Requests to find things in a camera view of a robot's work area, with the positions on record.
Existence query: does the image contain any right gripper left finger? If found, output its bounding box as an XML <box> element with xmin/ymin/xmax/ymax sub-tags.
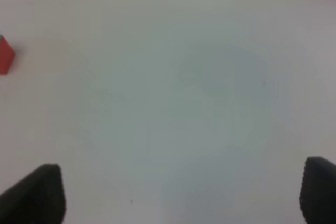
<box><xmin>1</xmin><ymin>164</ymin><xmax>66</xmax><ymax>224</ymax></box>

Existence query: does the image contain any red cube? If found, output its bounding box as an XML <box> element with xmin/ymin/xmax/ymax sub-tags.
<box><xmin>0</xmin><ymin>35</ymin><xmax>15</xmax><ymax>75</ymax></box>

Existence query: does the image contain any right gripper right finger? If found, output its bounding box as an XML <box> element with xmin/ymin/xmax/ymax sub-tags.
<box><xmin>299</xmin><ymin>157</ymin><xmax>335</xmax><ymax>224</ymax></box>

